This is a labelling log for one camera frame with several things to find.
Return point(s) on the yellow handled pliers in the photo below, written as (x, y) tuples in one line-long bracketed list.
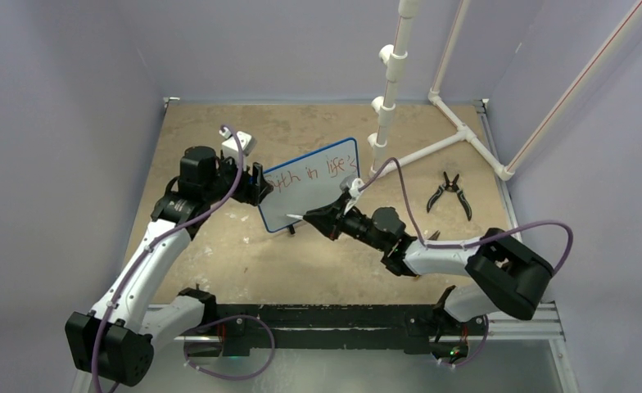
[(433, 237)]

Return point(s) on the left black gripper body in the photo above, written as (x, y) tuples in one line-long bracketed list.
[(227, 176)]

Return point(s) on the blue framed whiteboard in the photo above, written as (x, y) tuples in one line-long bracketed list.
[(307, 182)]

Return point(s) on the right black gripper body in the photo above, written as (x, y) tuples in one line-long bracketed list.
[(355, 224)]

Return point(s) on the black handled pliers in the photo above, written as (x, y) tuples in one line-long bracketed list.
[(450, 185)]

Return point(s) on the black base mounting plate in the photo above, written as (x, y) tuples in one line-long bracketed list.
[(411, 329)]

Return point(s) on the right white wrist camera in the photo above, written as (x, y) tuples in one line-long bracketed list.
[(351, 191)]

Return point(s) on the white pipe with red stripe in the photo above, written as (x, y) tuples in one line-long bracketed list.
[(618, 35)]

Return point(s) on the aluminium rail frame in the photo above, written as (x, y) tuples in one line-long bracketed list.
[(119, 336)]

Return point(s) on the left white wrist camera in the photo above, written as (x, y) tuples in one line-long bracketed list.
[(236, 144)]

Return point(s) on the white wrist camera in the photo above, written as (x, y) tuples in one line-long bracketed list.
[(351, 191), (236, 144)]

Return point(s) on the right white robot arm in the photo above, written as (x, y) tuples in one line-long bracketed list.
[(507, 275)]

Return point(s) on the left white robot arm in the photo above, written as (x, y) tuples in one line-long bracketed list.
[(118, 338)]

